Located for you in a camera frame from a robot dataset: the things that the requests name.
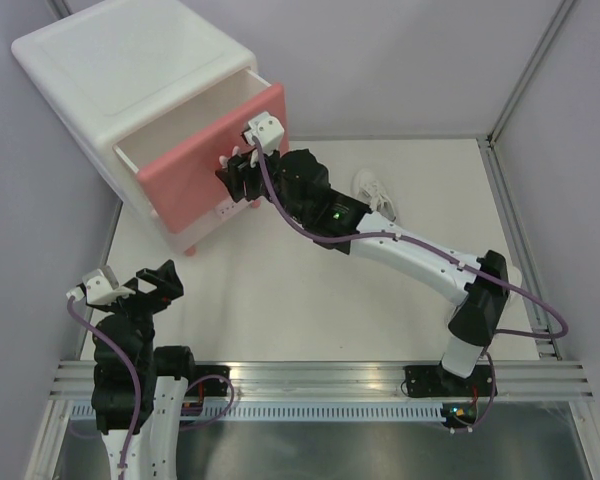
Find white slotted cable duct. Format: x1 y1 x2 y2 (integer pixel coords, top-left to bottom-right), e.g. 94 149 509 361
177 402 444 424

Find dark pink drawer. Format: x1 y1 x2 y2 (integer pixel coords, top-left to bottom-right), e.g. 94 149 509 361
114 69 286 235

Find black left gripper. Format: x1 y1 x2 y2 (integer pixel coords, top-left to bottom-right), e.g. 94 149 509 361
97 259 182 368

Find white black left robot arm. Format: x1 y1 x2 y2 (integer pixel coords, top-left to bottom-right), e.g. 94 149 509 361
85 260 198 479

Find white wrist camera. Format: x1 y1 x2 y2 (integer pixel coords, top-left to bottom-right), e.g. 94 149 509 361
66 265 135 306
242 111 285 152

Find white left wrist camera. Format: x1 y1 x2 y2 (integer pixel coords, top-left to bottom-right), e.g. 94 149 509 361
66 265 135 306

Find pink bunny drawer knob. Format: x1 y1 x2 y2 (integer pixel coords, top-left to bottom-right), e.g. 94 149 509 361
219 146 240 168

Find light pink drawer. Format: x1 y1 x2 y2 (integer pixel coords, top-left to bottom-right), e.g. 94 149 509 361
150 200 261 254

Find white plastic cabinet body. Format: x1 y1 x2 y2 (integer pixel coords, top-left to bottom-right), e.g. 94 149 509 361
11 1 263 239

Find white sneaker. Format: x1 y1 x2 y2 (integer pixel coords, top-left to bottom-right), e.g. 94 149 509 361
445 265 523 326

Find pink lower drawer knob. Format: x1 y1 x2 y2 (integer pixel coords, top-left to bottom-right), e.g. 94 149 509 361
215 198 247 221

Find aluminium side floor rail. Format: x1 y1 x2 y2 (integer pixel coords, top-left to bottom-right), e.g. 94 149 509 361
477 136 560 335

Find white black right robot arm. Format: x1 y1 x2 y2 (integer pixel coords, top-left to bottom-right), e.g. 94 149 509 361
215 149 509 395

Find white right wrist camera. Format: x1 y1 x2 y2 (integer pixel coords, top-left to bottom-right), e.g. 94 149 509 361
242 111 285 152

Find aluminium corner frame post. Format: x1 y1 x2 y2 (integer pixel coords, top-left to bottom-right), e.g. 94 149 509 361
486 0 579 149

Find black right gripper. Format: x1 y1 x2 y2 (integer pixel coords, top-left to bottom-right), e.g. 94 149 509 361
218 140 309 225

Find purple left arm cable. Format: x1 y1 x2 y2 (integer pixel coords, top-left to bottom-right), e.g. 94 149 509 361
65 294 236 474

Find white sneaker sideways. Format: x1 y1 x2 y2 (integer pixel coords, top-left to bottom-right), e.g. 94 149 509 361
352 169 398 222

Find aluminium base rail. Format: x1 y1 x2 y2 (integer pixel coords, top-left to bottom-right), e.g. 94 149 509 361
49 360 596 401

